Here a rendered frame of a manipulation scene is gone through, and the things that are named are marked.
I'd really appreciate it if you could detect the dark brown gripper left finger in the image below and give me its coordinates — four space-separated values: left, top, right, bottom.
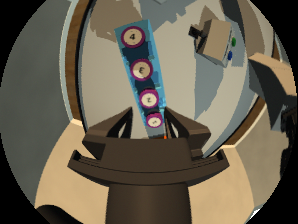
86 107 133 139

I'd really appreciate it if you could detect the magenta screw cap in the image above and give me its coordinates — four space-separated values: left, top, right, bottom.
130 58 153 81

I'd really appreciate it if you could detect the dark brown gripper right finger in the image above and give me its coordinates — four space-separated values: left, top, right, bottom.
164 106 211 151

